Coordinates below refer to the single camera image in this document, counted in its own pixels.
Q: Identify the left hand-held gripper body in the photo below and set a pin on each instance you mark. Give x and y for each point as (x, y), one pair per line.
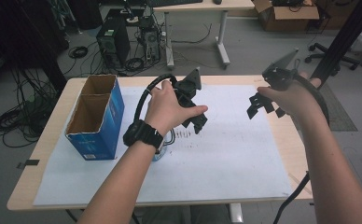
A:
(187, 88)

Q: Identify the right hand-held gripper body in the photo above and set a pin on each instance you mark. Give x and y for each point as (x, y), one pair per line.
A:
(277, 77)

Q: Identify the person's right hand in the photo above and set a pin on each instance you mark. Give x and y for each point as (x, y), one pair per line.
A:
(297, 99)

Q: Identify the person's left hand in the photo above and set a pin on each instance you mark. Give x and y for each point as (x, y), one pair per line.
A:
(165, 107)

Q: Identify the white paper sheet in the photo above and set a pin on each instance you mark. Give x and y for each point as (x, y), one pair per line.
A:
(225, 161)

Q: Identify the grey floor mat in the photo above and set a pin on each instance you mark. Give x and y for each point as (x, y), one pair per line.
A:
(337, 112)

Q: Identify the black office chair base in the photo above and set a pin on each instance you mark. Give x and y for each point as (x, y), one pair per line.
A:
(331, 56)

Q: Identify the grey open computer tower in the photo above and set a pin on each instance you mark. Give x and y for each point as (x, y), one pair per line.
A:
(150, 39)

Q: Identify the brown cardboard box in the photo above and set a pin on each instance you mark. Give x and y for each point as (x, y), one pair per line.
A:
(285, 15)

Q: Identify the black metal stand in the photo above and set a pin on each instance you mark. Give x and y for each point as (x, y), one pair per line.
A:
(344, 40)

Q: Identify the white desk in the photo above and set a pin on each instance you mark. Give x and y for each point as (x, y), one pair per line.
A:
(201, 6)

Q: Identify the blue cardboard box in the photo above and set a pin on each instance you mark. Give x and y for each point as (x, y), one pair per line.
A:
(103, 124)

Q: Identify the black computer tower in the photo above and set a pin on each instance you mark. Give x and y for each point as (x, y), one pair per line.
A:
(114, 42)

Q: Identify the black keyboard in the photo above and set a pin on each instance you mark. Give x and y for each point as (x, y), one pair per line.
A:
(173, 2)

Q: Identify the black computer mouse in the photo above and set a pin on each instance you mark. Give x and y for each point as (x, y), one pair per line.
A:
(217, 1)

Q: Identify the white table leg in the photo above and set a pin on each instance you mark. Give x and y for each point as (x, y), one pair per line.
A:
(235, 214)

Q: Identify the black tape strip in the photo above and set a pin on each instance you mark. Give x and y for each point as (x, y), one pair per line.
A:
(31, 162)

